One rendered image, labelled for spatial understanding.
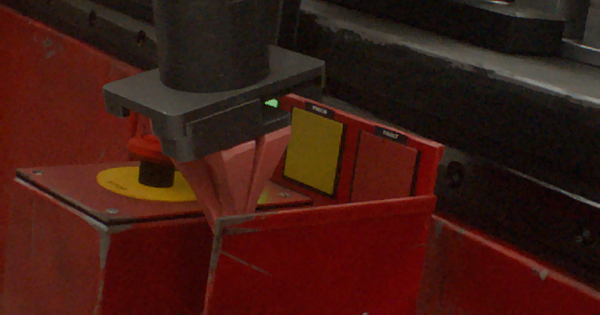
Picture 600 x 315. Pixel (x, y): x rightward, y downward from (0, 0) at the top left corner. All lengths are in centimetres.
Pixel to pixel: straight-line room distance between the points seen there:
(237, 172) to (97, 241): 10
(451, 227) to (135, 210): 23
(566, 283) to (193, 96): 27
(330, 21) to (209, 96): 34
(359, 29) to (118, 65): 42
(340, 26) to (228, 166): 32
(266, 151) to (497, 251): 21
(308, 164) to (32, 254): 18
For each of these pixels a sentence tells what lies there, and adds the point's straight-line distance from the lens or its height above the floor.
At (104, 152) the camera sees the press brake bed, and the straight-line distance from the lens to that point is 128.
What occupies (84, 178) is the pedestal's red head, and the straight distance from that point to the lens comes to 74.
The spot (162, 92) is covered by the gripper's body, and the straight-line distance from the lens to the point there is 61.
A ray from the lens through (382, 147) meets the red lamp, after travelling 71.
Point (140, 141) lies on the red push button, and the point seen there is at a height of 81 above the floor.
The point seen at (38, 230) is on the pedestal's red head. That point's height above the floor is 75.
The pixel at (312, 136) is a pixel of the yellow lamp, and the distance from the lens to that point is 75.
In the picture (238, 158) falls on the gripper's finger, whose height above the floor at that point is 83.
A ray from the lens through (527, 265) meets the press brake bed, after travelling 76.
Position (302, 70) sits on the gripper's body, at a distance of 62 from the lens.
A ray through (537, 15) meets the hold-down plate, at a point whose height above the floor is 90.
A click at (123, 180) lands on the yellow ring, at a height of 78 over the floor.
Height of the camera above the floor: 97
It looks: 12 degrees down
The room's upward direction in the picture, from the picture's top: 8 degrees clockwise
